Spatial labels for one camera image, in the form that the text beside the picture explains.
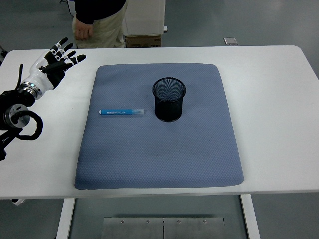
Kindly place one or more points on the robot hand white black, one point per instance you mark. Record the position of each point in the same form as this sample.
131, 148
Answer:
41, 74

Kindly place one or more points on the blue marker pen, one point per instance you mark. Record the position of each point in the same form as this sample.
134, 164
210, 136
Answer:
117, 112

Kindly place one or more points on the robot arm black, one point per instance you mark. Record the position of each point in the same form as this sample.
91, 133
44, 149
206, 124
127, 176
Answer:
10, 99

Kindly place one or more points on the person's hand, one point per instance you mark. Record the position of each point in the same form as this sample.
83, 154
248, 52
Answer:
83, 30

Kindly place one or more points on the black mesh pen holder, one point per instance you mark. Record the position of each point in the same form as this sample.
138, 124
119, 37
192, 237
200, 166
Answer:
169, 109

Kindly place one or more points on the person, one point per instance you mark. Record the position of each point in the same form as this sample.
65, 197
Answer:
109, 27

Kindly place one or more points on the cardboard box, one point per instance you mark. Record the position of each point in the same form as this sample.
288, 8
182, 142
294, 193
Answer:
143, 41

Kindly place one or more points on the white cabinet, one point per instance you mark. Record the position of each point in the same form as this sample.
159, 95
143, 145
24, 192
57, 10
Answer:
144, 17

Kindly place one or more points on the small white black object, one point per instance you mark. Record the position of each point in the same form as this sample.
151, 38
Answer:
18, 202

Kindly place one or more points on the blue-grey textured mat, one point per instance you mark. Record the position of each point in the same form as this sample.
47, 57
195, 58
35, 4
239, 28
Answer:
149, 154

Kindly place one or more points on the white table leg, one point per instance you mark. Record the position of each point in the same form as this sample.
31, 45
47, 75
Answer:
65, 219
250, 219

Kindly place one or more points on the grey floor socket cover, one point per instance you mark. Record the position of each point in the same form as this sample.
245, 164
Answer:
230, 41

